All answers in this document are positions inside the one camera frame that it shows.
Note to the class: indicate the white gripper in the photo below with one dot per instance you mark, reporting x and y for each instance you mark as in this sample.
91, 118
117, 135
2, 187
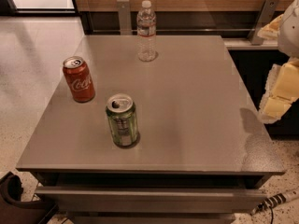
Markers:
290, 34

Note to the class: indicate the clear plastic water bottle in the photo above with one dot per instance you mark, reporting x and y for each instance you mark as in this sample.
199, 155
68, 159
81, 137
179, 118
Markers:
146, 32

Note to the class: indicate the green soda can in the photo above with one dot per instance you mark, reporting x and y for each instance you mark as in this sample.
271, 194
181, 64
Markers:
122, 120

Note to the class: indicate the red Coca-Cola can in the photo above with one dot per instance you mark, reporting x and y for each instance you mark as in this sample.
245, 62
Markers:
79, 79

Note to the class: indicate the dark brown chair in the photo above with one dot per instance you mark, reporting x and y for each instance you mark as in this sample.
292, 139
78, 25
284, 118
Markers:
14, 211

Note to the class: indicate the right metal bracket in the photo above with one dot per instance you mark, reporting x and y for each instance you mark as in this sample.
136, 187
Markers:
265, 16

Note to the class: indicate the metal bracket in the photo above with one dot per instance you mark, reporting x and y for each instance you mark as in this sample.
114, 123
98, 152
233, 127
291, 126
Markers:
265, 16
124, 14

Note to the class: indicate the left metal bracket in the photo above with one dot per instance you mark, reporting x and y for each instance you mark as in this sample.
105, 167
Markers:
124, 14

